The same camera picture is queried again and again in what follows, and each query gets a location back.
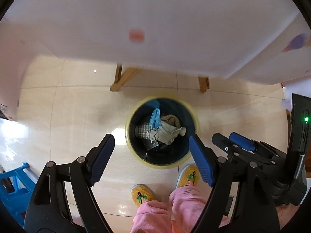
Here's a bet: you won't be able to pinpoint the right hand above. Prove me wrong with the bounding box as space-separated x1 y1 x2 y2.
276 203 301 229

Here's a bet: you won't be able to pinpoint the blue plastic stool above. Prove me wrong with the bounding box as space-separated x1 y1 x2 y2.
1 162 35 227

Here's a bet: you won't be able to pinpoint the wooden table leg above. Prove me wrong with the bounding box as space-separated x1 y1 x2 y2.
110 63 142 92

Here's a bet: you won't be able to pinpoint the checked paper cup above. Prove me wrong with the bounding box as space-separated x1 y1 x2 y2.
135 123 151 139

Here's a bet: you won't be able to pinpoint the yellow-rimmed trash bin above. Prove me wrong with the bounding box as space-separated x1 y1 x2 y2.
125 95 199 169

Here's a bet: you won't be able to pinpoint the right yellow slipper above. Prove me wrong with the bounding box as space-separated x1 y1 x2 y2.
176 164 200 189

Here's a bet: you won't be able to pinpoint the left yellow slipper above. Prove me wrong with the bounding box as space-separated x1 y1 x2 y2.
131 184 156 207

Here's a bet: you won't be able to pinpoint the pink trouser legs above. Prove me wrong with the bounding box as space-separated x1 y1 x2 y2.
130 185 232 233

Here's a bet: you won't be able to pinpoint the yellow slipper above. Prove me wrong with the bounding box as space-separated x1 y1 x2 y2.
131 184 156 207
176 164 200 189

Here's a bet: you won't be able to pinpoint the cartoon printed tablecloth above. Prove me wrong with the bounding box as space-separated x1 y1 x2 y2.
1 0 310 119

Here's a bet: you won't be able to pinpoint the blue face mask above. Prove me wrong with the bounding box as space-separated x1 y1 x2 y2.
149 108 161 129

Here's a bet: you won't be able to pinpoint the phone on gripper mount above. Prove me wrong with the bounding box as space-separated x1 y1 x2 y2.
286 93 310 179

